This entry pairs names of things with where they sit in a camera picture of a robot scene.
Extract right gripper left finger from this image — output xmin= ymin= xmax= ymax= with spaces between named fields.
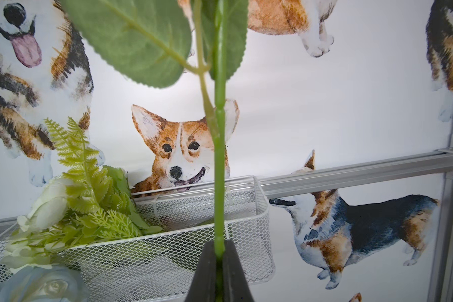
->
xmin=185 ymin=240 xmax=216 ymax=302

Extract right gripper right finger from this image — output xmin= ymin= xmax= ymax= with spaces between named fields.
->
xmin=222 ymin=240 xmax=254 ymax=302

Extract pink rose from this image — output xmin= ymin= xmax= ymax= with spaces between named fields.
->
xmin=62 ymin=1 xmax=249 ymax=301

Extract green white artificial bouquet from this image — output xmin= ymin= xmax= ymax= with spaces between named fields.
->
xmin=1 ymin=118 xmax=163 ymax=273

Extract white wire mesh basket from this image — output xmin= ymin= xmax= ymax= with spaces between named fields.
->
xmin=0 ymin=175 xmax=276 ymax=302

